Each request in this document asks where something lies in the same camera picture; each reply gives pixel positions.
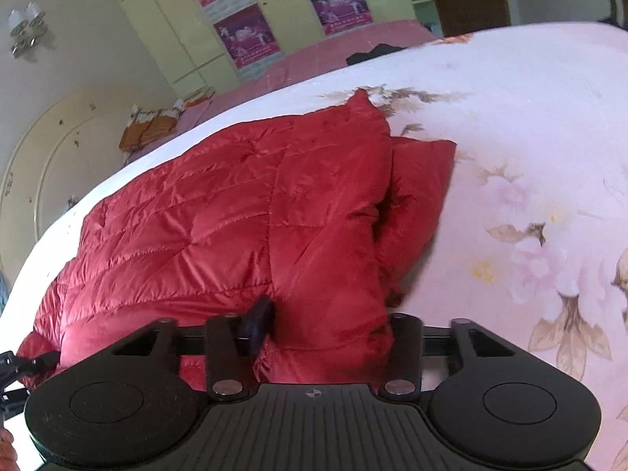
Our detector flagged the wall lamp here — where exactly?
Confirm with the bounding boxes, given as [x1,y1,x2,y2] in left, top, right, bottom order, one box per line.
[7,2,51,58]

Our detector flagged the cream round headboard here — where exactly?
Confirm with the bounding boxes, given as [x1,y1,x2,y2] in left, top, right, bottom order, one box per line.
[0,86,173,285]

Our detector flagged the dark clothes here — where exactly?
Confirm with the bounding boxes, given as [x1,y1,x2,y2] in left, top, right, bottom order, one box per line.
[346,44,406,66]

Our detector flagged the red puffer jacket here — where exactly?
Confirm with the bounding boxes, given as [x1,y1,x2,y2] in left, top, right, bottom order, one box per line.
[17,87,458,394]

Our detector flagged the cream wardrobe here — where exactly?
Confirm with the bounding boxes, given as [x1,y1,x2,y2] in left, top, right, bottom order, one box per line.
[93,0,419,96]

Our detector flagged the white floral bedsheet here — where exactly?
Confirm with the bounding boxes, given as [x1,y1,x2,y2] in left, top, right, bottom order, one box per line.
[0,22,628,471]

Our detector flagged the pink bed cover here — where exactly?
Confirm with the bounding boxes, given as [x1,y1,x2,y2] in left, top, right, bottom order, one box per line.
[122,20,438,165]

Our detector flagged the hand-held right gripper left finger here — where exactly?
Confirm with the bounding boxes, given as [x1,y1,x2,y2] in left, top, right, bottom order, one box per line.
[100,295,276,402]

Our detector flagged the brown patterned pillow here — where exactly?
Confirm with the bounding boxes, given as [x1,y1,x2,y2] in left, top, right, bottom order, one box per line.
[119,87,217,151]

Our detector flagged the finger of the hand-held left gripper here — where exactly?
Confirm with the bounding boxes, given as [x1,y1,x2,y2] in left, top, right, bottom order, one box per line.
[0,387,29,417]
[0,350,62,380]

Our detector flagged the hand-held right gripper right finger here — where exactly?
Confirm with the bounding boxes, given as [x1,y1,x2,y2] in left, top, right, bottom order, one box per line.
[377,313,538,399]

